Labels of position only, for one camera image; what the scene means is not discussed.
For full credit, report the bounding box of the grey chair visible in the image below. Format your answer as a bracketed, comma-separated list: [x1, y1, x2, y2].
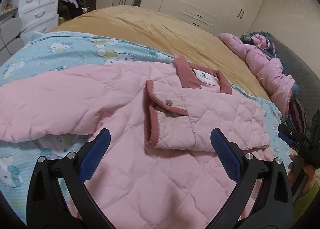
[0, 17, 24, 65]

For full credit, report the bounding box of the person's right forearm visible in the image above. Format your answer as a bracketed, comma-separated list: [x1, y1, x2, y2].
[292, 183, 320, 218]

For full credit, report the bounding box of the person's right hand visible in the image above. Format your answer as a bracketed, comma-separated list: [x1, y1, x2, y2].
[287, 155, 320, 194]

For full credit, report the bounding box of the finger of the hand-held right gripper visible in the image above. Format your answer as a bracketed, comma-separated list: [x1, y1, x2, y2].
[278, 123, 300, 150]

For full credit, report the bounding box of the blue cartoon printed blanket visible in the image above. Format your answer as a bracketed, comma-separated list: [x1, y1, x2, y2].
[0, 31, 300, 219]

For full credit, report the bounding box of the striped cloth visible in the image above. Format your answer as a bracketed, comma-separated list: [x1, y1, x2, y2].
[281, 99, 307, 134]

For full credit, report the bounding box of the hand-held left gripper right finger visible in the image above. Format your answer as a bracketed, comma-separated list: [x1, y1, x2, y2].
[210, 128, 294, 229]

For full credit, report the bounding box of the grey padded headboard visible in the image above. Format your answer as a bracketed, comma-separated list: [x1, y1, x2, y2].
[267, 32, 320, 134]

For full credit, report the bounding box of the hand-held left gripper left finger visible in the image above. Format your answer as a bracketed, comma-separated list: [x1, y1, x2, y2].
[26, 128, 115, 229]

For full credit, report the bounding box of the tan bed cover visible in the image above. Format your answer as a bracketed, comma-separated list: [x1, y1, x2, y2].
[47, 6, 272, 102]

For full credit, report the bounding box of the pink quilted jacket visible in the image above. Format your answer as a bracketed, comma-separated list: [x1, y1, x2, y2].
[0, 56, 272, 229]

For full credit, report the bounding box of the white drawer cabinet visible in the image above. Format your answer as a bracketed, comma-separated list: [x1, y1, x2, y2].
[11, 0, 60, 43]

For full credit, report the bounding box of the pink puffy coat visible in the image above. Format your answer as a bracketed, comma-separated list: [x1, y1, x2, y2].
[219, 31, 297, 118]

